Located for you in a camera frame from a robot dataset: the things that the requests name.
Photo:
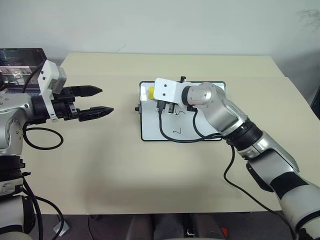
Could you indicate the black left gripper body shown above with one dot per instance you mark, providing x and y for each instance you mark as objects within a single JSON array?
[{"x": 66, "y": 103}]

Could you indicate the small black-framed whiteboard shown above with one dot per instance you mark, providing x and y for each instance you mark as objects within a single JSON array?
[{"x": 150, "y": 120}]

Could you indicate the black laptop screen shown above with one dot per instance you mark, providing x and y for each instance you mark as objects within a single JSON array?
[{"x": 17, "y": 62}]

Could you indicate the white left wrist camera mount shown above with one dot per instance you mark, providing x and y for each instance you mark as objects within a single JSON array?
[{"x": 48, "y": 72}]

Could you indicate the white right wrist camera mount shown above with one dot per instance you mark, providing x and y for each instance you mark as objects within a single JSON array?
[{"x": 166, "y": 91}]

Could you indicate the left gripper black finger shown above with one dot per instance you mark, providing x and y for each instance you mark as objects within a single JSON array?
[
  {"x": 96, "y": 112},
  {"x": 87, "y": 91}
]

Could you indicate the yellow whiteboard eraser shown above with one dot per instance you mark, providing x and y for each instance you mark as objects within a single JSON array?
[{"x": 151, "y": 93}]

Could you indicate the black whiteboard knob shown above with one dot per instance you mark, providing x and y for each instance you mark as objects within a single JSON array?
[
  {"x": 137, "y": 109},
  {"x": 183, "y": 79}
]

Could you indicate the silver metal bracket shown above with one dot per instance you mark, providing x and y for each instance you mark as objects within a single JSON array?
[{"x": 61, "y": 228}]

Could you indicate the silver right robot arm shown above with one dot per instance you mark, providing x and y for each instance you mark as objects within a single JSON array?
[{"x": 225, "y": 110}]

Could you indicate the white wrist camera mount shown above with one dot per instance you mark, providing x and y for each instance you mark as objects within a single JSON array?
[
  {"x": 166, "y": 91},
  {"x": 48, "y": 72}
]

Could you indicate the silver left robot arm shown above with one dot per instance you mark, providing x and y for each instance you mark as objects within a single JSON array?
[{"x": 15, "y": 106}]

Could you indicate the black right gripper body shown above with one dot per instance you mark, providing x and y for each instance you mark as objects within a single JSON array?
[{"x": 171, "y": 108}]

